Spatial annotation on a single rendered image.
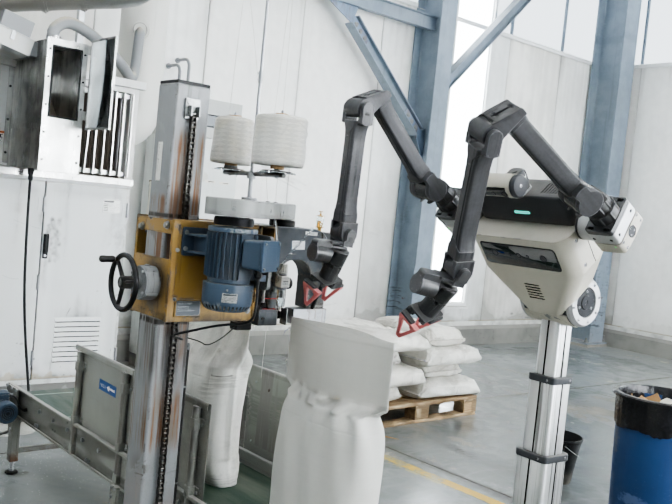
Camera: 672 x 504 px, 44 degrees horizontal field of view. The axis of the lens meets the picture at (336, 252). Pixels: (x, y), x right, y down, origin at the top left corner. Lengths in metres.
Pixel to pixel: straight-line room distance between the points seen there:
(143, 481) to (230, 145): 1.09
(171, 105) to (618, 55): 9.19
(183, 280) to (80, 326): 2.94
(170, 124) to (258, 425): 1.42
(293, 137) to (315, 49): 5.54
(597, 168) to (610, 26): 1.81
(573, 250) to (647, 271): 8.57
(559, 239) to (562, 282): 0.16
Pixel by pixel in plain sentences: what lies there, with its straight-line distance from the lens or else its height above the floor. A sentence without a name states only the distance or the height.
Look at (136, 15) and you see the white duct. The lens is 6.01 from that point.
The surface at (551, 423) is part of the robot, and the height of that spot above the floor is 0.80.
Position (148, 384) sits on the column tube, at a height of 0.82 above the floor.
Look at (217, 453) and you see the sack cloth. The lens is 3.12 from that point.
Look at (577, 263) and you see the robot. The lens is 2.56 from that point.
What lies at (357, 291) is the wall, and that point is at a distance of 8.51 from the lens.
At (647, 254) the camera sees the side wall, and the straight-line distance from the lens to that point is 11.10.
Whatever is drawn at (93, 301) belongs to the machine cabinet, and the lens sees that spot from 5.50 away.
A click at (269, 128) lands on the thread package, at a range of 2.54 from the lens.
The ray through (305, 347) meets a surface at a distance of 2.69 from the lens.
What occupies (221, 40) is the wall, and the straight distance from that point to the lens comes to 7.46.
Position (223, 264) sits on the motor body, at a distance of 2.45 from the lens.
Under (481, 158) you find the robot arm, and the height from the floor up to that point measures 1.58.
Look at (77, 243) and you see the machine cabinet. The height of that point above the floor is 1.04.
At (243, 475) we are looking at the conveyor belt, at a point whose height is 0.38.
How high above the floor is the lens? 1.42
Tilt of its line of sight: 3 degrees down
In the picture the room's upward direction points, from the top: 6 degrees clockwise
